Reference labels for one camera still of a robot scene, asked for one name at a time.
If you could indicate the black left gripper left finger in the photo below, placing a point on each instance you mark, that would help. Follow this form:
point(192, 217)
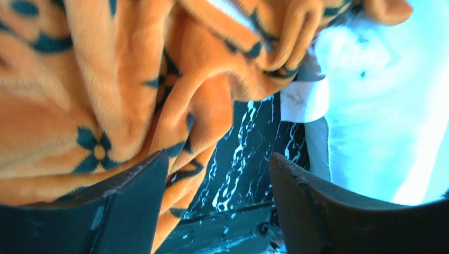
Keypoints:
point(116, 215)

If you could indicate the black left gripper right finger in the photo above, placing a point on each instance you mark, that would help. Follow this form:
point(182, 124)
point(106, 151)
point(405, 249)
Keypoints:
point(317, 216)

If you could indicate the white pillow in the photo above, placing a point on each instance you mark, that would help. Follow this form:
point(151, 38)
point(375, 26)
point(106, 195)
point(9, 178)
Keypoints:
point(374, 103)

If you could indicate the orange patterned pillowcase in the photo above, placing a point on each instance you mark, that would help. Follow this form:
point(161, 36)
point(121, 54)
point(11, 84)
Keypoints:
point(91, 88)

